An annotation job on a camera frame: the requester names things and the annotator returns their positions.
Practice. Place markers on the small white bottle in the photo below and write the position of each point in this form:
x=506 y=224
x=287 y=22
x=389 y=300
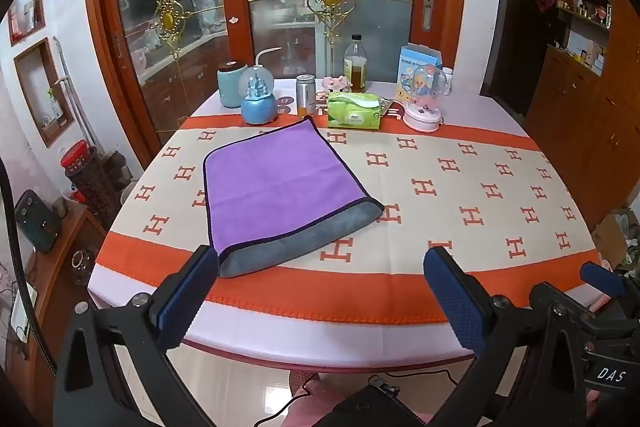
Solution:
x=447 y=79

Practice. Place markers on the white curved tube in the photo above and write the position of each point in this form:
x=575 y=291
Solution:
x=265 y=52

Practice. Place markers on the teal jar with dark lid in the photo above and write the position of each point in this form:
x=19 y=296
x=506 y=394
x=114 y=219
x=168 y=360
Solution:
x=230 y=84

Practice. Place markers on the patterned orange tablecloth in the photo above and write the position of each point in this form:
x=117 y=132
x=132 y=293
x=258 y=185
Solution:
x=330 y=338

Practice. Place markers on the clear oil bottle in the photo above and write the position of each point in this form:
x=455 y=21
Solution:
x=355 y=69

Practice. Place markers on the green tissue pack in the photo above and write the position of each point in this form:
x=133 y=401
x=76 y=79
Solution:
x=352 y=114

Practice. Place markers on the blue cardboard box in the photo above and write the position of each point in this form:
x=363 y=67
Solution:
x=407 y=59

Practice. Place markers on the shiny snack packet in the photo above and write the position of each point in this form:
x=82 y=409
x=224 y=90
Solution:
x=386 y=105

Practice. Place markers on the orange cream printed table runner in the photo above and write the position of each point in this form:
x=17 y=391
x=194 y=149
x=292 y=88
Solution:
x=430 y=227

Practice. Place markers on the wooden side table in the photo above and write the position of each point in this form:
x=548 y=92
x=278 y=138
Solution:
x=55 y=287

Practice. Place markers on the blue castle snow globe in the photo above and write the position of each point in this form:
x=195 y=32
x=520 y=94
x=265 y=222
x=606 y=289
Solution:
x=257 y=104

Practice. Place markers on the wooden wall niche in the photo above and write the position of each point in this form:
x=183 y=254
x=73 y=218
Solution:
x=27 y=9
x=42 y=97

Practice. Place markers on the glass jar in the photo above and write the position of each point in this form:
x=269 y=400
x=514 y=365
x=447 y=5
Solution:
x=83 y=264

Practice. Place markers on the wooden glass door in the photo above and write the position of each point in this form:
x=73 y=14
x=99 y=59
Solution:
x=165 y=57

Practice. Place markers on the dark woven basket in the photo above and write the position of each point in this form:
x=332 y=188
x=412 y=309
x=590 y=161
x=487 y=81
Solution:
x=95 y=192

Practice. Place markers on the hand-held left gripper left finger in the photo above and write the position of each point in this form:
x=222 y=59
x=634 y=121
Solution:
x=184 y=302

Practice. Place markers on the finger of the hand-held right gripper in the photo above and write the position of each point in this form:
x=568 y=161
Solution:
x=602 y=277

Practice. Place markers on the silver metal can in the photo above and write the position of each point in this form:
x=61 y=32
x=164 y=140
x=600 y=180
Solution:
x=306 y=94

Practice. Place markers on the white mop pole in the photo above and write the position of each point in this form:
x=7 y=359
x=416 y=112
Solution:
x=75 y=97

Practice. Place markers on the pink dome music box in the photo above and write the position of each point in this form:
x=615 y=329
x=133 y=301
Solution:
x=422 y=114

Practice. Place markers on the dark small appliance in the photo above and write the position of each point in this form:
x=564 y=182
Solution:
x=37 y=222

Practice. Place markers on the black zipper bag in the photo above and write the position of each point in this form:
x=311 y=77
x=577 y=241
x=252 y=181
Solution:
x=367 y=409

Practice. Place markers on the dark wooden door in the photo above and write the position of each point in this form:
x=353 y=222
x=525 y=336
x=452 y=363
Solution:
x=520 y=47

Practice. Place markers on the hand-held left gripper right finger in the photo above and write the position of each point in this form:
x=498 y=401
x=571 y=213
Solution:
x=457 y=304

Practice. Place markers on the wooden cabinet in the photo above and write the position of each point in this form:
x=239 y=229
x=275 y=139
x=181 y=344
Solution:
x=580 y=122

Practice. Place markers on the red plastic lid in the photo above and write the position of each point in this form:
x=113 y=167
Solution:
x=76 y=154

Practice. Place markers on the purple grey towel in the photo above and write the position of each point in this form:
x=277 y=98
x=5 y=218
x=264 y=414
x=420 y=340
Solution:
x=280 y=187

